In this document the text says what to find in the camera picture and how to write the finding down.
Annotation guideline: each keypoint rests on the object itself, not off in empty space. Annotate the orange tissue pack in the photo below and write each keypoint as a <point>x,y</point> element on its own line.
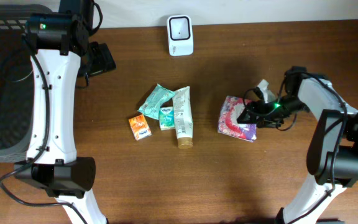
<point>139,127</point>

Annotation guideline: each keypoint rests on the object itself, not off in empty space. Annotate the teal Kleenex tissue pack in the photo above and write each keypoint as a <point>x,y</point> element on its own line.
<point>166,119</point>

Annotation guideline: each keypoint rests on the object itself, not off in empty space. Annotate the white conditioner tube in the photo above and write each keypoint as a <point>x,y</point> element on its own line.
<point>183,118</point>

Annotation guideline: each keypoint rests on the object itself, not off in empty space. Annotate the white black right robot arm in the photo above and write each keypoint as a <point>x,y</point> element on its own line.
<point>332,158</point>

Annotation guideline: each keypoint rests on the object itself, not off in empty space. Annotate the red purple tissue pack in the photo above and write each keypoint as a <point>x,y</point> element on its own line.
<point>227,122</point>

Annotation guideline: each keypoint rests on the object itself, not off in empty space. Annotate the grey plastic mesh basket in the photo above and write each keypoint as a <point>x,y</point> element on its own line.
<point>16,82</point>

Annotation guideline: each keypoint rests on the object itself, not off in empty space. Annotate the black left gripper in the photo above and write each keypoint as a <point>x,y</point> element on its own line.
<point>104,59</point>

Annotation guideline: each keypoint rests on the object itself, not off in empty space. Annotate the teal wet wipes pack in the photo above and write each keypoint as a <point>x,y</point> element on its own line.
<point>155,100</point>

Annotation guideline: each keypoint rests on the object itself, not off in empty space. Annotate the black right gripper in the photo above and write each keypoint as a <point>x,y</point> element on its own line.
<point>269,122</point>

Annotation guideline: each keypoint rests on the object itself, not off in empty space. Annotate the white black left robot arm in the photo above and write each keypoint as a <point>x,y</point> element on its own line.
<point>60,52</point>

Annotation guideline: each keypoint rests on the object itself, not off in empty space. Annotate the white barcode scanner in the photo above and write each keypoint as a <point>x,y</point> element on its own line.
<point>180,35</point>

